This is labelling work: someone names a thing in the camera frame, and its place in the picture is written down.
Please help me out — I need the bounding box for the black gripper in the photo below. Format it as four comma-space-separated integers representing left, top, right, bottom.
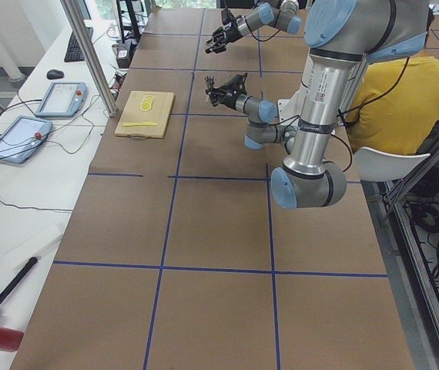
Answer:
206, 85, 246, 110
205, 22, 247, 54

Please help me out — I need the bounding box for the steel measuring jigger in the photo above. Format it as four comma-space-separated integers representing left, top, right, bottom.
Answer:
205, 76, 215, 103

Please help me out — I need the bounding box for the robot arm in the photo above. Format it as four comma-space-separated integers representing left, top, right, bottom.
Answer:
205, 0, 302, 54
206, 1, 428, 209

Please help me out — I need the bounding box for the lemon slices stack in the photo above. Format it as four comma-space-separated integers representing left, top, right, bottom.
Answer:
139, 95, 155, 112

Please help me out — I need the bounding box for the wooden cutting board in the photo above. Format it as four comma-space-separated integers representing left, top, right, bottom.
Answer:
115, 91, 175, 139

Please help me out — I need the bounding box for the yellow plastic knife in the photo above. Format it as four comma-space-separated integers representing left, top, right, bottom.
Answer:
122, 121, 158, 127

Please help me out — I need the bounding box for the black keyboard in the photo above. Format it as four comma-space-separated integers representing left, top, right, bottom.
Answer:
64, 32, 85, 62

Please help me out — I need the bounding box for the upper teach pendant tablet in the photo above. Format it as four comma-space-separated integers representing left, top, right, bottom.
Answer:
35, 82, 87, 118

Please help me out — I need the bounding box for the teach pendant tablet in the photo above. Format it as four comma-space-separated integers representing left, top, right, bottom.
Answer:
35, 82, 87, 118
0, 116, 53, 164

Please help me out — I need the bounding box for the black computer mouse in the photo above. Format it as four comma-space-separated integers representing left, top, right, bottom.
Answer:
46, 69, 65, 80

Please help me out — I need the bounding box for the white plastic chair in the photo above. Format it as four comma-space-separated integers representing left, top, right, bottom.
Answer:
353, 146, 430, 182

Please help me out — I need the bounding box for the person in yellow shirt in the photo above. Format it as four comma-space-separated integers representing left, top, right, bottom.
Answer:
345, 7, 439, 156

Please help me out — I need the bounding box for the lower teach pendant tablet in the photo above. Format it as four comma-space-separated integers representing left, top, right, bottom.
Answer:
0, 116, 53, 164

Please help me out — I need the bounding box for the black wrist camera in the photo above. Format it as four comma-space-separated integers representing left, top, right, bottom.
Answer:
221, 8, 234, 25
229, 72, 248, 89

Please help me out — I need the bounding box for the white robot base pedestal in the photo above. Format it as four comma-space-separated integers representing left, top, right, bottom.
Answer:
278, 80, 307, 127

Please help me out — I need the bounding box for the aluminium frame post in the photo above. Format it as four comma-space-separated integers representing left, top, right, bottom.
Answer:
60, 0, 117, 117

